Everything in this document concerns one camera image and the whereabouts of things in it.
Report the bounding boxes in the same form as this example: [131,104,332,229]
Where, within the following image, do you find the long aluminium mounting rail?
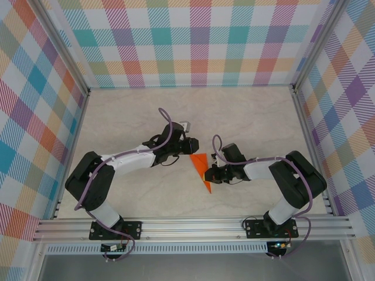
[32,215,357,242]

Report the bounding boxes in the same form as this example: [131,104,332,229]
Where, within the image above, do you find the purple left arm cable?
[73,107,176,262]

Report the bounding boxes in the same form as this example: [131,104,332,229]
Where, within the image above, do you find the grey metal shelf plate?
[37,253,352,281]

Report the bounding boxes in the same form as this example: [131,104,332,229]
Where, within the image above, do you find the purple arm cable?
[211,134,313,260]
[73,107,176,262]

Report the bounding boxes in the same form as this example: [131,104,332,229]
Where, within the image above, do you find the tall aluminium frame post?
[292,0,351,92]
[28,0,91,97]

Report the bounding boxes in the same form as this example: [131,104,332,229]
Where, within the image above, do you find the slotted grey cable duct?
[45,244,269,255]

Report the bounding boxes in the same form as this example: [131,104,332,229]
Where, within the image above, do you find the short aluminium frame leg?
[341,240,360,281]
[28,242,46,281]

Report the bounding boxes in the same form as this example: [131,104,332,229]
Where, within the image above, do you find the orange square paper sheet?
[189,153,213,195]

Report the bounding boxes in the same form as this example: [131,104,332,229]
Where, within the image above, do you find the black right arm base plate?
[244,219,299,239]

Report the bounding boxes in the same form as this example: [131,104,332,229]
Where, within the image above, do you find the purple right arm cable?
[211,134,313,260]

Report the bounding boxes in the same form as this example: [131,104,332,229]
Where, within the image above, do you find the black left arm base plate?
[89,221,143,241]

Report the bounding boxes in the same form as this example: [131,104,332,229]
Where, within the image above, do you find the aluminium side rail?
[289,84,337,218]
[52,89,91,220]

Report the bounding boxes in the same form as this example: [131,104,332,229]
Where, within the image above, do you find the small black circuit board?
[100,244,127,253]

